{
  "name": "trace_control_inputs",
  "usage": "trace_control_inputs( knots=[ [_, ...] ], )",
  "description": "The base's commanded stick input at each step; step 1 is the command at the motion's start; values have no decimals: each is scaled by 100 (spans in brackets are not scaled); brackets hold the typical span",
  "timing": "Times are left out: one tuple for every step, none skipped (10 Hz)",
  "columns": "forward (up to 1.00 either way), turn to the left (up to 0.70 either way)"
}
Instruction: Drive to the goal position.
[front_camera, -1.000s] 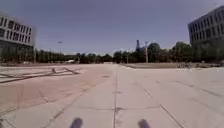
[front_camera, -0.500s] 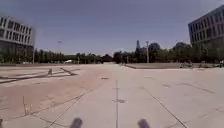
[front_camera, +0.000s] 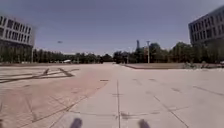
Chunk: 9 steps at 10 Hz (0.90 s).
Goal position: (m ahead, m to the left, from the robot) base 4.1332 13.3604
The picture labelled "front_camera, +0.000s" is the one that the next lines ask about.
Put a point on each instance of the grey building with grid windows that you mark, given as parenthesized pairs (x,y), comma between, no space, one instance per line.
(208,28)

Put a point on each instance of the robot's own part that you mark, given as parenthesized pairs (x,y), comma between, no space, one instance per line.
(144,124)
(76,123)

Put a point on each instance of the low raised plaza edge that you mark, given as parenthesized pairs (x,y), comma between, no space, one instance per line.
(156,66)

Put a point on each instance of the pale pole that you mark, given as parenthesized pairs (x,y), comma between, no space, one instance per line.
(148,51)

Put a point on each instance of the white building with grid windows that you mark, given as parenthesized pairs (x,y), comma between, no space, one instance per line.
(15,33)

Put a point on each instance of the distant tower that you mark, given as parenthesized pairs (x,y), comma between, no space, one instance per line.
(137,44)

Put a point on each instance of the row of trees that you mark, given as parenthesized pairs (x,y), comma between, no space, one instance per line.
(83,57)

